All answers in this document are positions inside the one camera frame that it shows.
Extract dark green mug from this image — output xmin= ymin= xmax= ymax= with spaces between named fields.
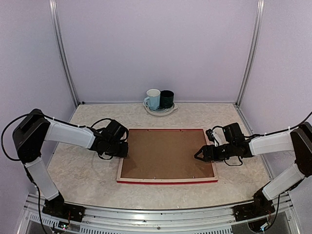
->
xmin=160 ymin=90 xmax=174 ymax=109

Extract white plate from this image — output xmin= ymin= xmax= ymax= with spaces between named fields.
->
xmin=142 ymin=102 xmax=178 ymax=117

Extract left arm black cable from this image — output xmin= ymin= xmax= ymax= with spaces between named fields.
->
xmin=1 ymin=112 xmax=115 ymax=161

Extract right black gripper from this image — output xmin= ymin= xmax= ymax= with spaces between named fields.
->
xmin=195 ymin=142 xmax=235 ymax=162

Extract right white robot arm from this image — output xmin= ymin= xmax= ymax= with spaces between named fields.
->
xmin=194 ymin=121 xmax=312 ymax=216

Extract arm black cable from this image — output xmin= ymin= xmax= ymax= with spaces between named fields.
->
xmin=1 ymin=112 xmax=115 ymax=161
xmin=243 ymin=111 xmax=312 ymax=139

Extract left aluminium corner post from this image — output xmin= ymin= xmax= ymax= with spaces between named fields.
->
xmin=49 ymin=0 xmax=79 ymax=107

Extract aluminium corner post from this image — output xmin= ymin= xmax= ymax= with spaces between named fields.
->
xmin=235 ymin=0 xmax=265 ymax=108
xmin=49 ymin=0 xmax=79 ymax=107

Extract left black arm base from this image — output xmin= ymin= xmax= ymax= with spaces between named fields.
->
xmin=42 ymin=193 xmax=85 ymax=222

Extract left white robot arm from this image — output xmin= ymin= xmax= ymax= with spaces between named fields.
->
xmin=12 ymin=109 xmax=129 ymax=217

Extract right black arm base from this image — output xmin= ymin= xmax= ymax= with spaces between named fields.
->
xmin=233 ymin=188 xmax=275 ymax=222

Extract right aluminium corner post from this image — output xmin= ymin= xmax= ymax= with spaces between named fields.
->
xmin=235 ymin=0 xmax=265 ymax=108

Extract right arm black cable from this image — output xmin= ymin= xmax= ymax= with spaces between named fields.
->
xmin=243 ymin=111 xmax=312 ymax=139

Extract brown backing board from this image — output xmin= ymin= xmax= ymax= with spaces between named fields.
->
xmin=120 ymin=129 xmax=215 ymax=180

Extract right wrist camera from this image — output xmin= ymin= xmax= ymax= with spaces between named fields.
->
xmin=205 ymin=129 xmax=221 ymax=147

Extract light blue mug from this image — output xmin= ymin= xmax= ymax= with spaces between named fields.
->
xmin=143 ymin=89 xmax=160 ymax=110

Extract red and wood picture frame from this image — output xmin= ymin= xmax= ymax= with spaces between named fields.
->
xmin=116 ymin=128 xmax=219 ymax=185

